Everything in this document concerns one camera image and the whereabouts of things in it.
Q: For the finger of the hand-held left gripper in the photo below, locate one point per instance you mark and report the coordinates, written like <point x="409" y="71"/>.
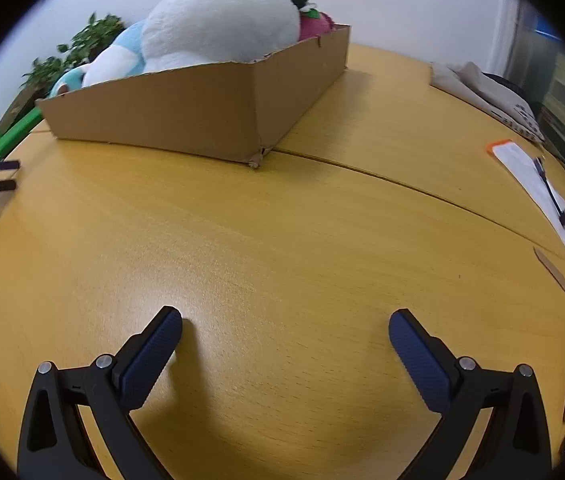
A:
<point x="5" y="164"/>
<point x="5" y="185"/>

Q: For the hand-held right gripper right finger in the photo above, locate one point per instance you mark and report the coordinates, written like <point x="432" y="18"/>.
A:
<point x="422" y="365"/>

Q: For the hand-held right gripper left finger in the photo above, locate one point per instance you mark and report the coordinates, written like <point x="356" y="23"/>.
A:
<point x="147" y="360"/>

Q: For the blue and white plush toy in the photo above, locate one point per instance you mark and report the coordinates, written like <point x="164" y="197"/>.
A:
<point x="125" y="42"/>

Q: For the cardboard box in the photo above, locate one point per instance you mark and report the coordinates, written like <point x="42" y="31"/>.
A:
<point x="187" y="110"/>

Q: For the cardboard piece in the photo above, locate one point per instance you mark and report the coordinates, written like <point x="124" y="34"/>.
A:
<point x="15" y="107"/>

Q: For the green leafy plant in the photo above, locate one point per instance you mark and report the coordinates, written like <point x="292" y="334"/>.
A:
<point x="87" y="40"/>

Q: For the white paper with orange edge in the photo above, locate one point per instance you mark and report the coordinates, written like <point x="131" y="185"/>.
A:
<point x="522" y="165"/>

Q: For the large white plush toy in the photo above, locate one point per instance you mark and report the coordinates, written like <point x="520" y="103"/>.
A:
<point x="217" y="20"/>

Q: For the grey folded cloth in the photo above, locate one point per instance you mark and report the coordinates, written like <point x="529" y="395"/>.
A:
<point x="472" y="87"/>

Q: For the pink plush toy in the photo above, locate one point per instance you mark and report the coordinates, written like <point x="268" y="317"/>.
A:
<point x="315" y="25"/>

